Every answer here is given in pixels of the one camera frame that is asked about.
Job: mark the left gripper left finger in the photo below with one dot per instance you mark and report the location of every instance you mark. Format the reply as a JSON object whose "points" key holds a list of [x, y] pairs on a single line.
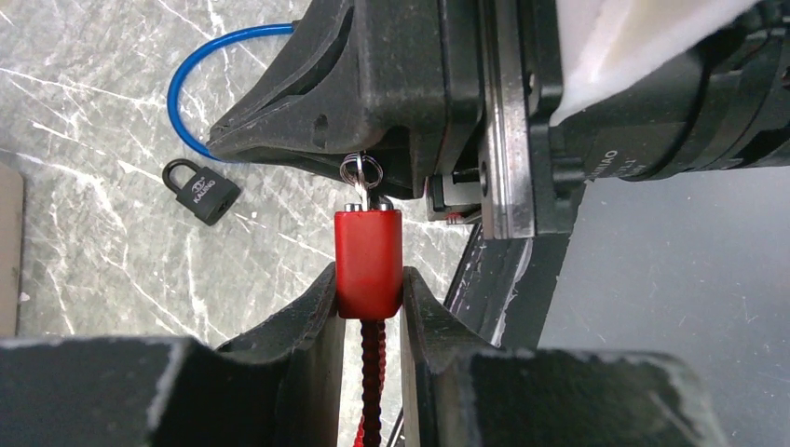
{"points": [[277, 384]]}

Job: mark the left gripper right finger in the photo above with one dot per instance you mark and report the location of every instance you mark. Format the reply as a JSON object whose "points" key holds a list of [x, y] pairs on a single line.
{"points": [[458, 390]]}

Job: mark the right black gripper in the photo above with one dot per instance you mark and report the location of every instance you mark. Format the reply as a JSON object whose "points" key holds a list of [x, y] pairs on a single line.
{"points": [[456, 92]]}

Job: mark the silver key bunch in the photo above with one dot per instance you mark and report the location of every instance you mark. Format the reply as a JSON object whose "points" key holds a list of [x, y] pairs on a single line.
{"points": [[362, 172]]}

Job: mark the red cable lock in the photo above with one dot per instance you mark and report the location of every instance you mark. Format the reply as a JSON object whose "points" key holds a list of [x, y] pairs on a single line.
{"points": [[368, 279]]}

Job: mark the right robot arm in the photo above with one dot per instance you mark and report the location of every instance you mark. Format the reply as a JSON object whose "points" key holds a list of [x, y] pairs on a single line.
{"points": [[721, 105]]}

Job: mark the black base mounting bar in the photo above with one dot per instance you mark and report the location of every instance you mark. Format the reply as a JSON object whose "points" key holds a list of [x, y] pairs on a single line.
{"points": [[502, 288]]}

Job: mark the black padlock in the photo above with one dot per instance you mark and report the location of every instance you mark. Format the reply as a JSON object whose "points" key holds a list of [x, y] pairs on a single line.
{"points": [[207, 194]]}

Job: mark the brown translucent tool box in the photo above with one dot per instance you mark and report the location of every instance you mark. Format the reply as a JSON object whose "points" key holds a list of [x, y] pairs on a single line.
{"points": [[12, 203]]}

